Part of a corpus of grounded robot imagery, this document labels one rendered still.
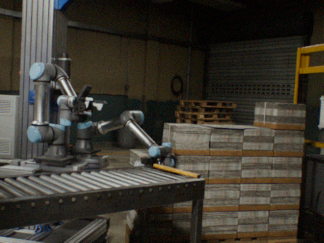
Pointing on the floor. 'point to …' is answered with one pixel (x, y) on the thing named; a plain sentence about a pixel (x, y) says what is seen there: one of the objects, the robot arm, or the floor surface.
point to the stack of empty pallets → (203, 111)
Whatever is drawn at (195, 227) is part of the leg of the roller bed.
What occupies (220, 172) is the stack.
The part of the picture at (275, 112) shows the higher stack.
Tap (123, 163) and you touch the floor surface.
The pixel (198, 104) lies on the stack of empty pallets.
